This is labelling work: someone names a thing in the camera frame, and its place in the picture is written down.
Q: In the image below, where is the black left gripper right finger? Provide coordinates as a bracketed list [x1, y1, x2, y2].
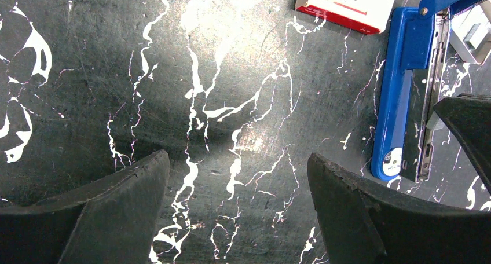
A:
[307, 153, 490, 263]

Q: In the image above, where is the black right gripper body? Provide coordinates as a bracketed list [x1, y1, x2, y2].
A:
[433, 94, 490, 191]

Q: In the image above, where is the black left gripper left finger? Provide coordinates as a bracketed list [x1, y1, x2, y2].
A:
[1, 150, 170, 263]

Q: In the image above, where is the red white staples box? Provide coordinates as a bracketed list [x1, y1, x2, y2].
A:
[295, 0, 395, 35]

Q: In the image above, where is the blue black stapler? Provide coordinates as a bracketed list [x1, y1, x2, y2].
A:
[371, 0, 486, 182]

